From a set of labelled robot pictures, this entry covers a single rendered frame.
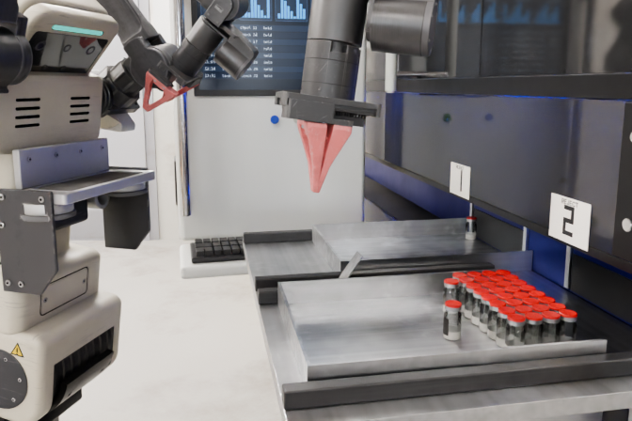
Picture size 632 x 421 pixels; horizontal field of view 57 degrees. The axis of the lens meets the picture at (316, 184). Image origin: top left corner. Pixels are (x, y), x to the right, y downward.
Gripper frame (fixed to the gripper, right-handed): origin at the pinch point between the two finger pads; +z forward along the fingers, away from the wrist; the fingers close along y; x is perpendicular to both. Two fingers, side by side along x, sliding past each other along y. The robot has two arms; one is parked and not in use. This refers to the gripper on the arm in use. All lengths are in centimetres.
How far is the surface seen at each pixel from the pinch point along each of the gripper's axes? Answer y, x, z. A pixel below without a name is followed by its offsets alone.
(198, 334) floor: -3, 216, 105
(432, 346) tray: 17.7, 3.4, 18.7
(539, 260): 46, 27, 12
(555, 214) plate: 35.9, 10.4, 2.0
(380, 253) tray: 23, 43, 17
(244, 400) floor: 15, 151, 105
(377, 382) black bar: 7.5, -7.1, 18.6
